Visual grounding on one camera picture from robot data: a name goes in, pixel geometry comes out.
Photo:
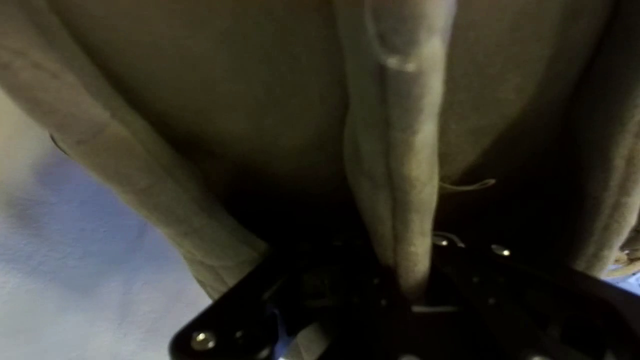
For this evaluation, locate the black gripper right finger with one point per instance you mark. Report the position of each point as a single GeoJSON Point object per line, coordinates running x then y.
{"type": "Point", "coordinates": [532, 312]}

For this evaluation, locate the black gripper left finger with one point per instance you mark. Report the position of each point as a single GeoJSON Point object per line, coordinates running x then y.
{"type": "Point", "coordinates": [301, 312]}

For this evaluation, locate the beige cloth garment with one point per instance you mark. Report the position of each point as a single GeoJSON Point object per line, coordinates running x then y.
{"type": "Point", "coordinates": [167, 100]}

